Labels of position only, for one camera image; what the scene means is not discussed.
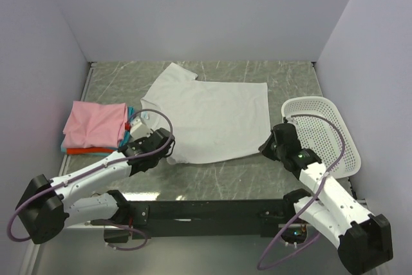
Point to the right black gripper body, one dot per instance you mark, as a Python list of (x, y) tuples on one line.
[(279, 151)]

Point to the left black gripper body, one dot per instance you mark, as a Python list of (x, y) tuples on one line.
[(156, 159)]

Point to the white t shirt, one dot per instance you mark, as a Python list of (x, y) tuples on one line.
[(211, 121)]

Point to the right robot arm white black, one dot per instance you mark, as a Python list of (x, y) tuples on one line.
[(363, 240)]

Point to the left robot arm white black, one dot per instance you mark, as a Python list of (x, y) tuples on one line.
[(49, 205)]

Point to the white perforated plastic basket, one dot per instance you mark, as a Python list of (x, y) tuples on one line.
[(321, 128)]

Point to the orange folded t shirt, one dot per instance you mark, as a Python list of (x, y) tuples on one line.
[(100, 151)]

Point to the pink folded t shirt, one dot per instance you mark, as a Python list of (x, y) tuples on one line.
[(95, 125)]

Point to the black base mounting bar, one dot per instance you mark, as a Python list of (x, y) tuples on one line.
[(179, 218)]

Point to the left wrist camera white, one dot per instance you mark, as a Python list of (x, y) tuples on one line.
[(137, 129)]

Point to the aluminium extrusion rail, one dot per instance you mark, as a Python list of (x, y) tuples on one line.
[(354, 194)]

